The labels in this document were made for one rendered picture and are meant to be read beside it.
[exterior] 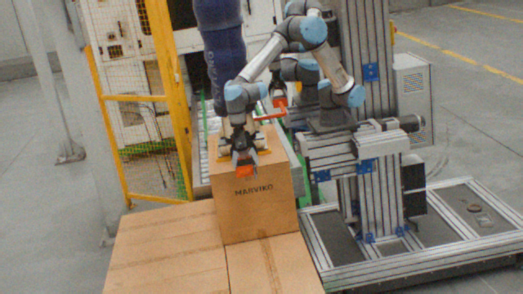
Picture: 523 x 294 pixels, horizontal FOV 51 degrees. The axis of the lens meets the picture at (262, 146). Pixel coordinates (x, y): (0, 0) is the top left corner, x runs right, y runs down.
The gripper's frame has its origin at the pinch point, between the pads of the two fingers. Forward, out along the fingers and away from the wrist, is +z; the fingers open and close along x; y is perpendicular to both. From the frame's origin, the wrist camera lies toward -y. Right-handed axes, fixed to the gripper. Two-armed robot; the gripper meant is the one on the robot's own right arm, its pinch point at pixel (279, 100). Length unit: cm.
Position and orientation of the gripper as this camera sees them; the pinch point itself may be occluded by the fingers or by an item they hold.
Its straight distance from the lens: 324.0
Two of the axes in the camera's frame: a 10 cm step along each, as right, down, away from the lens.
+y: 0.9, 3.4, -9.4
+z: 1.5, 9.3, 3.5
